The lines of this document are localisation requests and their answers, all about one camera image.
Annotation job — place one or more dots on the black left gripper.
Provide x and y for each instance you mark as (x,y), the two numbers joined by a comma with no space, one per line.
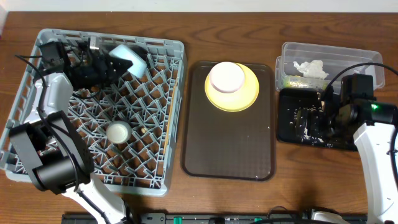
(106,66)

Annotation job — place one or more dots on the light blue bowl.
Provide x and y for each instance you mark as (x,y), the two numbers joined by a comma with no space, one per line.
(138,66)

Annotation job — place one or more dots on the white paper cup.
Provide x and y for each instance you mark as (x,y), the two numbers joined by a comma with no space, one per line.
(118,132)

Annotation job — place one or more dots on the yellow plate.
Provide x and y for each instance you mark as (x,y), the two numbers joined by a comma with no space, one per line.
(239,100)

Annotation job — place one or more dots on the colourful snack wrapper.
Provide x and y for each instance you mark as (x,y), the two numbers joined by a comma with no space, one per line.
(302,82)

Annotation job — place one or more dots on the white paper napkin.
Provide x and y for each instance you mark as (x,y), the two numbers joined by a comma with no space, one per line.
(313,69)

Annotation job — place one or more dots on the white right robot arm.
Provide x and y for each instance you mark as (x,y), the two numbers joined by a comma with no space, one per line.
(372,128)

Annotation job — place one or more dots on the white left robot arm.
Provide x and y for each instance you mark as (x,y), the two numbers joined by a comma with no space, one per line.
(51,150)

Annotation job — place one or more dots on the grey dishwasher rack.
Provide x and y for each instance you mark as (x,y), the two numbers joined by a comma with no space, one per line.
(137,166)

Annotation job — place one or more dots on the clear plastic waste bin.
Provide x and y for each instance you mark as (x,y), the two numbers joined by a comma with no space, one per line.
(335,59)

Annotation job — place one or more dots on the black waste tray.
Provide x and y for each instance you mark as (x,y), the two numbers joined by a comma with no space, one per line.
(298,102)

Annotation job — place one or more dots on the wooden chopstick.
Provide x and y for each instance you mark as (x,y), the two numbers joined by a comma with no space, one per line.
(169,120)

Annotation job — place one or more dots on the dark brown serving tray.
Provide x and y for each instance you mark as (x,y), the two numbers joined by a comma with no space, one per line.
(230,145)

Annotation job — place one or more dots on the leftover rice food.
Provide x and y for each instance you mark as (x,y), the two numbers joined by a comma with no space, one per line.
(308,127)

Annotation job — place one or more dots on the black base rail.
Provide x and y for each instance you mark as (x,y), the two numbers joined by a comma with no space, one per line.
(164,218)

